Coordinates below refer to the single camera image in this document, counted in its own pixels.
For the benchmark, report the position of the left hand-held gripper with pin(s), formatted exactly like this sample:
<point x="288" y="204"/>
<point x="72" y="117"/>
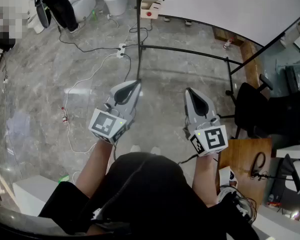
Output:
<point x="107" y="124"/>

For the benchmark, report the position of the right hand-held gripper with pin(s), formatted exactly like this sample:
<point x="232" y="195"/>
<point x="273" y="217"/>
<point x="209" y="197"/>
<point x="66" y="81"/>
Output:
<point x="212" y="139"/>

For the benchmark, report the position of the person's right forearm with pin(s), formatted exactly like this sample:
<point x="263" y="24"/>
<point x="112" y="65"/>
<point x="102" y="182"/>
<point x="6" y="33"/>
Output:
<point x="205" y="179"/>

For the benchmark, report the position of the person's left forearm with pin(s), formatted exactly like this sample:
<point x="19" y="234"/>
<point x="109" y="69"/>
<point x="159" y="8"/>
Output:
<point x="95" y="166"/>

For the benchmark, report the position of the white power strip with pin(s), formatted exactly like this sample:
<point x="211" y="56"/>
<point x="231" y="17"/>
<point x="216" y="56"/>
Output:
<point x="121" y="50"/>

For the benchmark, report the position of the person's left white shoe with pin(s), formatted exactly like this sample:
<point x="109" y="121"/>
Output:
<point x="135" y="148"/>

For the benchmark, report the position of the person's white shoe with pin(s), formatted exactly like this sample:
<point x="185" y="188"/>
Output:
<point x="155" y="150"/>
<point x="135" y="148"/>

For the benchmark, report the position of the person's right white shoe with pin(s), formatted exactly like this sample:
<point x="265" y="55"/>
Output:
<point x="155" y="150"/>

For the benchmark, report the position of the clear bottle with red label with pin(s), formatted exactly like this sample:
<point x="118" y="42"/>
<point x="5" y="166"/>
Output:
<point x="64" y="116"/>

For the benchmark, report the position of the brown wooden bench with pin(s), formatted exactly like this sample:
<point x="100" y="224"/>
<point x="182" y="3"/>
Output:
<point x="250" y="64"/>

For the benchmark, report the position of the brown wooden table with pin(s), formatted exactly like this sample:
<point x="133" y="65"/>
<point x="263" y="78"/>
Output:
<point x="240" y="159"/>

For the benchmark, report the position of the small white bottle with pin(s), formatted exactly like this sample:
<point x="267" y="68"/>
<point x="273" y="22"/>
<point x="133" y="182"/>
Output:
<point x="228" y="43"/>

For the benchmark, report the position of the black office chair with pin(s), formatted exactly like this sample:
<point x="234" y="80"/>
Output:
<point x="270" y="114"/>

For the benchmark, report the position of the red round magnet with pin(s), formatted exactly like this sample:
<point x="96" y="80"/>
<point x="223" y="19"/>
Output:
<point x="149" y="14"/>

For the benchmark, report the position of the green plastic bottle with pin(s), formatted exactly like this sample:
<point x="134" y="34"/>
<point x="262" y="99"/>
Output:
<point x="93" y="15"/>

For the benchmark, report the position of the small wooden box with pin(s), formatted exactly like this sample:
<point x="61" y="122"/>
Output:
<point x="153" y="10"/>

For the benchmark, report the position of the small white toilet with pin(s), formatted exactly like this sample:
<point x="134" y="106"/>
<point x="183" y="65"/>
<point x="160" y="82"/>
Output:
<point x="116" y="0"/>

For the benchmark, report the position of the large white toilet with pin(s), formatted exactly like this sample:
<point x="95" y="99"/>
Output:
<point x="83" y="1"/>

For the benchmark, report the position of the person's black clothing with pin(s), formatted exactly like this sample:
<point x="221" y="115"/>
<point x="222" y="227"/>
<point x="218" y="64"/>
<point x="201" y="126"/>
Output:
<point x="145" y="196"/>

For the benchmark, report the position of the small white adapter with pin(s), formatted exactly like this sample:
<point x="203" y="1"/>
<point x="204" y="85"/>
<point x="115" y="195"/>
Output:
<point x="5" y="80"/>

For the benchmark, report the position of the white cabinet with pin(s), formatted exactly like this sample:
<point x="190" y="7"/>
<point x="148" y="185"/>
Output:
<point x="32" y="194"/>

